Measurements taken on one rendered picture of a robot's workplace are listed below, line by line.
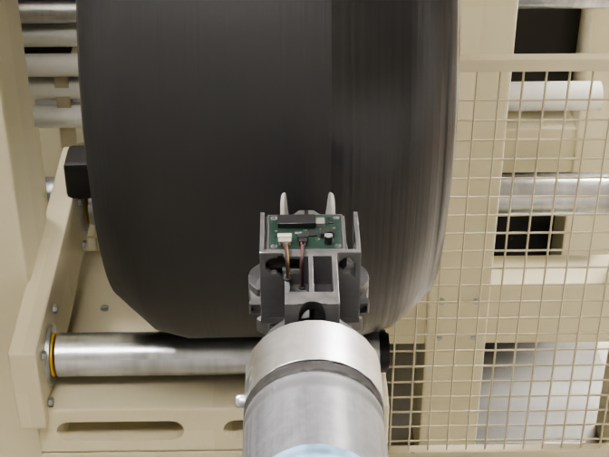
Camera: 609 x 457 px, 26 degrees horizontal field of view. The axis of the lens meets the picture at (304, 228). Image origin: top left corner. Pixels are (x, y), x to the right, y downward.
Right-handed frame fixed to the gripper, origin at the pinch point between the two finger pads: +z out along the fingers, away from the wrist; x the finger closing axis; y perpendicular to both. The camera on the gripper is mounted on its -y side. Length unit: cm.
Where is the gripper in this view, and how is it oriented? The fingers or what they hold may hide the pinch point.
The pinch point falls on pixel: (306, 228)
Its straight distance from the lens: 106.2
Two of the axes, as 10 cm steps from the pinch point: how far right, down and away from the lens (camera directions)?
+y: 0.0, -8.3, -5.5
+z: -0.2, -5.5, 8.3
